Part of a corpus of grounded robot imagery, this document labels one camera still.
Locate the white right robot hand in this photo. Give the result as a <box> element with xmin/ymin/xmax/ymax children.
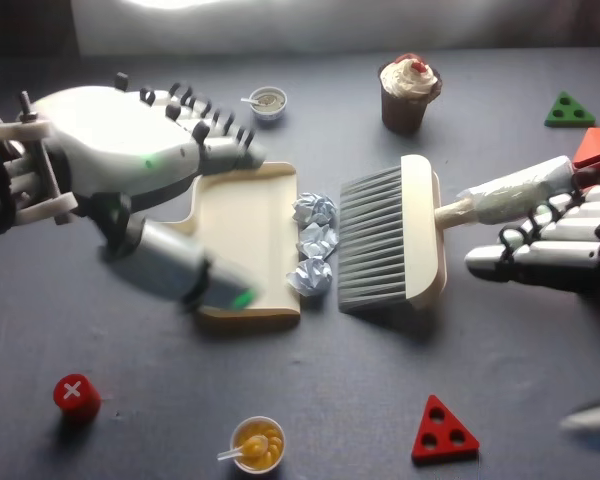
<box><xmin>464</xmin><ymin>180</ymin><xmax>600</xmax><ymax>435</ymax></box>

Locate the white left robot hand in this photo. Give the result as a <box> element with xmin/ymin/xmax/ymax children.
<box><xmin>29</xmin><ymin>73</ymin><xmax>269</xmax><ymax>314</ymax></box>

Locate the cream brush with grey bristles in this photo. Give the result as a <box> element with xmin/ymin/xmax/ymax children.
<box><xmin>337</xmin><ymin>152</ymin><xmax>600</xmax><ymax>316</ymax></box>

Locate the cream plastic dustpan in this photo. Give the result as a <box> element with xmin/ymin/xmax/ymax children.
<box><xmin>169</xmin><ymin>160</ymin><xmax>302</xmax><ymax>332</ymax></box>

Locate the white paper ball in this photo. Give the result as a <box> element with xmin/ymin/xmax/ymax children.
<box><xmin>285</xmin><ymin>257</ymin><xmax>334</xmax><ymax>297</ymax></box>
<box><xmin>292</xmin><ymin>192</ymin><xmax>340</xmax><ymax>227</ymax></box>
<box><xmin>297</xmin><ymin>223</ymin><xmax>340</xmax><ymax>261</ymax></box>

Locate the green triangle block with holes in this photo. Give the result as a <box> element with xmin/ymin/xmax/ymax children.
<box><xmin>544</xmin><ymin>91</ymin><xmax>597</xmax><ymax>129</ymax></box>

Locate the small bowl with green soup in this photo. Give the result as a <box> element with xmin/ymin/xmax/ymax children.
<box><xmin>239</xmin><ymin>85</ymin><xmax>289</xmax><ymax>126</ymax></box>

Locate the toy cupcake with cream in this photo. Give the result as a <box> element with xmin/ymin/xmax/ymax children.
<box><xmin>378</xmin><ymin>53</ymin><xmax>444</xmax><ymax>135</ymax></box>

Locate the red triangle block with holes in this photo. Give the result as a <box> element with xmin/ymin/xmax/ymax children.
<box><xmin>411</xmin><ymin>394</ymin><xmax>481</xmax><ymax>464</ymax></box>

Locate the red cylinder with white cross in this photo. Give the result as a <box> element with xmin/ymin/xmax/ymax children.
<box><xmin>52</xmin><ymin>372</ymin><xmax>102</xmax><ymax>419</ymax></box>

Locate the grey tablecloth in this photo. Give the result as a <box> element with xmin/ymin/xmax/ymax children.
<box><xmin>0</xmin><ymin>47</ymin><xmax>600</xmax><ymax>480</ymax></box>

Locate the small bowl with yellow fruit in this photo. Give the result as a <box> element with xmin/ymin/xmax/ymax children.
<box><xmin>216</xmin><ymin>415</ymin><xmax>286</xmax><ymax>474</ymax></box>

